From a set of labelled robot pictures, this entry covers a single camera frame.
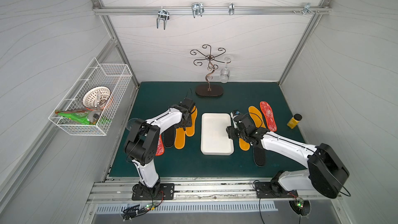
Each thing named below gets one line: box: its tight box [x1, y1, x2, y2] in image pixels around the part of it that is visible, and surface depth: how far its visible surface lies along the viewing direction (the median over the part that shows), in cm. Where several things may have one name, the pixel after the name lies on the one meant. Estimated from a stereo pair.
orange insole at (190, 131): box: [185, 105, 198, 137], surface depth 95 cm
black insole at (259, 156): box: [252, 146, 266, 168], surface depth 84 cm
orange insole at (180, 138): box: [174, 127, 186, 150], surface depth 93 cm
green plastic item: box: [57, 112, 92, 125], surface depth 55 cm
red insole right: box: [259, 101, 278, 133], surface depth 103 cm
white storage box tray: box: [200, 113, 235, 157], surface depth 95 cm
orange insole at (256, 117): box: [248, 105, 266, 129], surface depth 103 cm
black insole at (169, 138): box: [163, 127, 175, 149], surface depth 92 cm
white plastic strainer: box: [82, 86, 112, 111], surface depth 67 cm
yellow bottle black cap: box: [286, 113, 303, 130], surface depth 93 cm
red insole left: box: [155, 134, 165, 157], surface depth 89 cm
